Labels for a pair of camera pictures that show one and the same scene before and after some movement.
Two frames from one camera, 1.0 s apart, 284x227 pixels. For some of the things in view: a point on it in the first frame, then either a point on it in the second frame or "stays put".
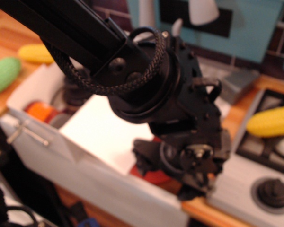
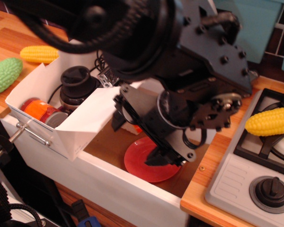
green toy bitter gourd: [3, 73] stays put
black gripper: [192, 156] → [162, 119]
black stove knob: [272, 195] stays put
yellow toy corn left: [38, 53] stays put
